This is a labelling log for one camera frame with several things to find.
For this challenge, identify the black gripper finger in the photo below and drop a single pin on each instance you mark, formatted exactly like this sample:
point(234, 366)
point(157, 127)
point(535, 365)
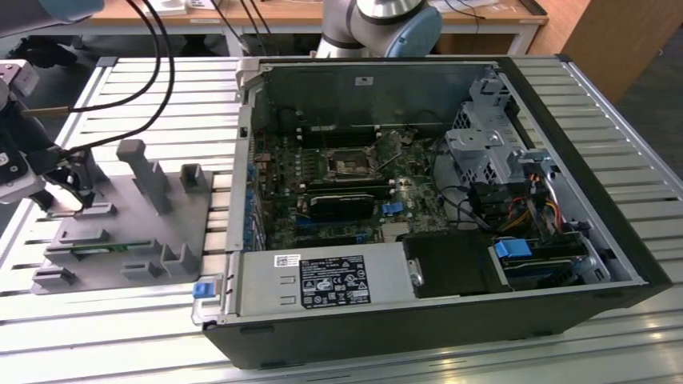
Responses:
point(83, 180)
point(43, 200)

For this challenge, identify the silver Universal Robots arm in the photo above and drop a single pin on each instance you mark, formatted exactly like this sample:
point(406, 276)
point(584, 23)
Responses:
point(374, 24)

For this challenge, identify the black RAM slot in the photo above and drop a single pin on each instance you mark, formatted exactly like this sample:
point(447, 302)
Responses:
point(350, 192)
point(347, 185)

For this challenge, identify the CPU socket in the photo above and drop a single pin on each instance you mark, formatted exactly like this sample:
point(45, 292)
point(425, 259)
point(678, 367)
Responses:
point(350, 166)

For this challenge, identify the grey plastic parts rack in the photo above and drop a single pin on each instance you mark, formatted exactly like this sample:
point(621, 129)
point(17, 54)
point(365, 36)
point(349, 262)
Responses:
point(134, 224)

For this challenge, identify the green RAM stick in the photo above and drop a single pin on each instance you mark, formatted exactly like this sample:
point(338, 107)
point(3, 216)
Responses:
point(115, 248)

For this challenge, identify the blue case latch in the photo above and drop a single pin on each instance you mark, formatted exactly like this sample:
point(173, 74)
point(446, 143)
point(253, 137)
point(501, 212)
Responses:
point(205, 290)

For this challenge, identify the silver power supply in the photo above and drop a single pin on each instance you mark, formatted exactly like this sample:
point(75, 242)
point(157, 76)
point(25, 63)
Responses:
point(267, 280)

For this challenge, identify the white barcode sticker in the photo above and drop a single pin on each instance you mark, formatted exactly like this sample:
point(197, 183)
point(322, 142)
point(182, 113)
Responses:
point(287, 260)

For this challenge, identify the white box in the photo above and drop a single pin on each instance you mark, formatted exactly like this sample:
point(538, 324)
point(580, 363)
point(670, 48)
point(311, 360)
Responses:
point(169, 8)

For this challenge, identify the black graphics card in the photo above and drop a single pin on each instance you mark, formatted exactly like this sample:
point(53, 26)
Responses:
point(342, 207)

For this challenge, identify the black power supply label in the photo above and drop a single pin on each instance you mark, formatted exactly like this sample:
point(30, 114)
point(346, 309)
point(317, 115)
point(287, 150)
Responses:
point(335, 282)

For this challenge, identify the small white case sticker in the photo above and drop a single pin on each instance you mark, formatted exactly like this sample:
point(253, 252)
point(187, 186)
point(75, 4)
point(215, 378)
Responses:
point(363, 81)

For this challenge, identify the blue motherboard connector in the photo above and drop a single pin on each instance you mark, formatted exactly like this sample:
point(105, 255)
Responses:
point(391, 209)

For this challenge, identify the small silver heatsink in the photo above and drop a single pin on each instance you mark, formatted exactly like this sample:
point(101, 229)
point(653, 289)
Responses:
point(397, 232)

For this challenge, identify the green motherboard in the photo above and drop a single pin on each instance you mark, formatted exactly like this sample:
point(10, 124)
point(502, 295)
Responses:
point(422, 200)

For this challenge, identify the black open PC case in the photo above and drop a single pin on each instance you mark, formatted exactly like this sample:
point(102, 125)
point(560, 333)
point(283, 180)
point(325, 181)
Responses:
point(374, 340)

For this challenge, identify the silver metal drive cage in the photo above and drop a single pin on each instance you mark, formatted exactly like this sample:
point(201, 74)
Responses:
point(475, 144)

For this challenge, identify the hard disk in blue carrier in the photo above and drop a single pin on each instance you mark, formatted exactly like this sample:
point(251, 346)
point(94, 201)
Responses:
point(513, 248)

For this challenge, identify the wooden desk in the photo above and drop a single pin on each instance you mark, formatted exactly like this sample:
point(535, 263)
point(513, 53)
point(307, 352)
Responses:
point(481, 18)

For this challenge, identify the wooden cabinet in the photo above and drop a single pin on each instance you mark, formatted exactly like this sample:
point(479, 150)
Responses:
point(614, 40)

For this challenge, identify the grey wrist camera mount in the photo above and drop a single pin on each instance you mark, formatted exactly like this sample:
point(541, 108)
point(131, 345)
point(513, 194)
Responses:
point(14, 192)

